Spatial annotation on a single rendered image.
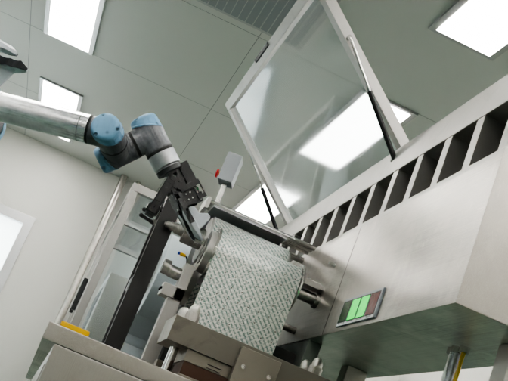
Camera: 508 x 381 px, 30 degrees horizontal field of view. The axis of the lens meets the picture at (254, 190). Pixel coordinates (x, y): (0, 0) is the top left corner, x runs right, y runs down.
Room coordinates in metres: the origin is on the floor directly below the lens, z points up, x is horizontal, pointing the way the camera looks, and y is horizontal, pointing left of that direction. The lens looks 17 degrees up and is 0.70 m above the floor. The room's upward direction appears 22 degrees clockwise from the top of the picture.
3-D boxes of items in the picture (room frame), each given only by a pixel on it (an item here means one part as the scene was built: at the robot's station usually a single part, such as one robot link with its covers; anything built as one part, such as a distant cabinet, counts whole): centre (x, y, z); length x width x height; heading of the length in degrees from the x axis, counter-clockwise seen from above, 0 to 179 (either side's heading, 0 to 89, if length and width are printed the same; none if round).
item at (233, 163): (2.97, 0.10, 1.66); 0.07 x 0.07 x 0.10; 83
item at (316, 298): (2.46, -0.23, 1.25); 0.07 x 0.04 x 0.04; 98
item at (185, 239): (2.67, 0.11, 1.33); 0.06 x 0.06 x 0.06; 8
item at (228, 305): (2.38, -0.08, 1.11); 0.23 x 0.01 x 0.18; 98
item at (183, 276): (2.45, 0.10, 1.05); 0.06 x 0.05 x 0.31; 98
